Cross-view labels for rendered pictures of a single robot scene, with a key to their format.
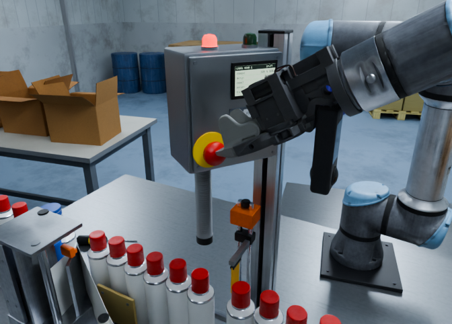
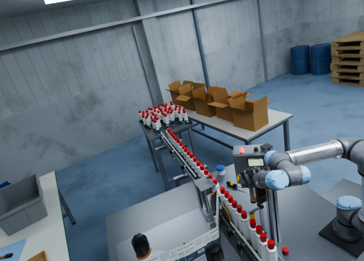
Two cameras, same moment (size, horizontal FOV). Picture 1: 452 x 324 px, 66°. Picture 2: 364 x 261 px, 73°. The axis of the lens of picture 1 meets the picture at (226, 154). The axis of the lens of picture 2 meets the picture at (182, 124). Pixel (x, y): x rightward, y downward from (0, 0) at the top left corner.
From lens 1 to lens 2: 95 cm
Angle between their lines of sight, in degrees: 44
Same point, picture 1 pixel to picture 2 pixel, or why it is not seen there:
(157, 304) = (234, 216)
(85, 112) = (248, 115)
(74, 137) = (243, 125)
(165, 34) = (335, 27)
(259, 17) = not seen: outside the picture
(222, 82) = (244, 162)
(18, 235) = (200, 184)
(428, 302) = not seen: outside the picture
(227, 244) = (284, 203)
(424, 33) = (262, 178)
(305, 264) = (316, 225)
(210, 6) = not seen: outside the picture
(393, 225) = (353, 223)
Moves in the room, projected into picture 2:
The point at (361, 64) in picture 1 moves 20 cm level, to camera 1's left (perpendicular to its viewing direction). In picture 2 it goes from (255, 178) to (217, 168)
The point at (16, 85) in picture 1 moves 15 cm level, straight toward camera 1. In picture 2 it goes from (223, 95) to (222, 98)
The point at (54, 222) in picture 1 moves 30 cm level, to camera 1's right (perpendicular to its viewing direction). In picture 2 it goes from (209, 182) to (250, 196)
